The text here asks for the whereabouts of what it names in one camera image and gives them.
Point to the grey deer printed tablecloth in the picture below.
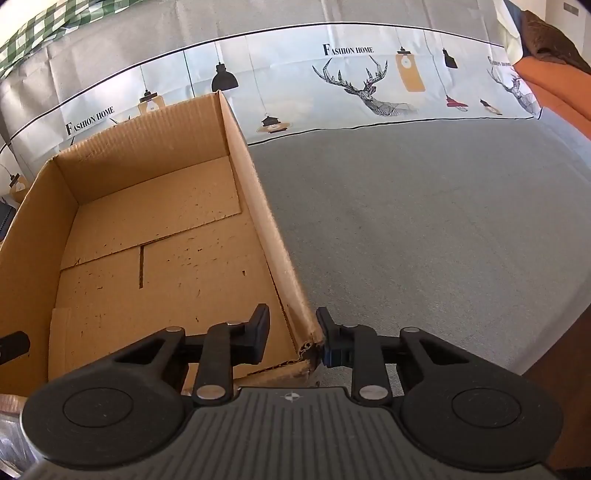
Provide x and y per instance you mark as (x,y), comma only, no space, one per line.
(415,207)

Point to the dark object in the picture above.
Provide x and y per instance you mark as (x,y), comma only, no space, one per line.
(5,221)

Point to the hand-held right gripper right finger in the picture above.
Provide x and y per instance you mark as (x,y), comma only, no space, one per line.
(328,339)

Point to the green checked cloth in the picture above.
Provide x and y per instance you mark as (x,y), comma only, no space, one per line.
(51,32)

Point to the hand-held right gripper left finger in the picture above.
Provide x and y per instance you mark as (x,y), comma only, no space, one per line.
(258,330)

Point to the brown cardboard box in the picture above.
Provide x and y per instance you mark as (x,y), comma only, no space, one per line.
(152,240)

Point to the brown cloth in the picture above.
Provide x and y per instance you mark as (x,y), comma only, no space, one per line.
(549,41)

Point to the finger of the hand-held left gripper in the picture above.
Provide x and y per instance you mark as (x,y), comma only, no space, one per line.
(14,348)

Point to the orange cushion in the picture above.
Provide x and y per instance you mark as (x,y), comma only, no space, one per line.
(561,87)

